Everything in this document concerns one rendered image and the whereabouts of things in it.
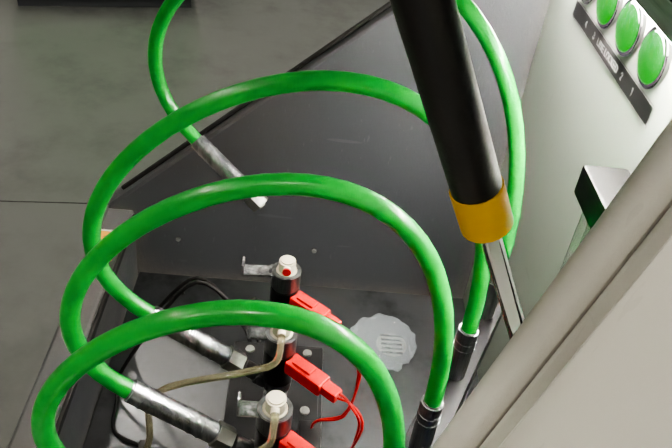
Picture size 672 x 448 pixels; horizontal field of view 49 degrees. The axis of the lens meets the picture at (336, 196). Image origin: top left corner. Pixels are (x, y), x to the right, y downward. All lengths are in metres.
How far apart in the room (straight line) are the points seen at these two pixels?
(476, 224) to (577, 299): 0.05
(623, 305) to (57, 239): 2.40
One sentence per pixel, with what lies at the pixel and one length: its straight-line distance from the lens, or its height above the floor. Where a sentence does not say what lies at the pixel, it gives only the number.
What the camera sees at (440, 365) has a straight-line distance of 0.55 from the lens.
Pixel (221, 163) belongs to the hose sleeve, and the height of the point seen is 1.18.
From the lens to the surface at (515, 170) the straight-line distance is 0.65.
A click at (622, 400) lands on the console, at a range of 0.20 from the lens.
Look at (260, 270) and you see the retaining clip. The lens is 0.71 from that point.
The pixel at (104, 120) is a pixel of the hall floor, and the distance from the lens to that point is 3.15.
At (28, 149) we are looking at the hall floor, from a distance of 3.00.
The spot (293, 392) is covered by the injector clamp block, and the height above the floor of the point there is 0.98.
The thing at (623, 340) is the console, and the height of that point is 1.48.
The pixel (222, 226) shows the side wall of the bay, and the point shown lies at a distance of 1.08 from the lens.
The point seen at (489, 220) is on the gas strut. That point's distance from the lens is 0.26.
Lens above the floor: 1.61
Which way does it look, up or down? 36 degrees down
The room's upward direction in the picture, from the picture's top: 8 degrees clockwise
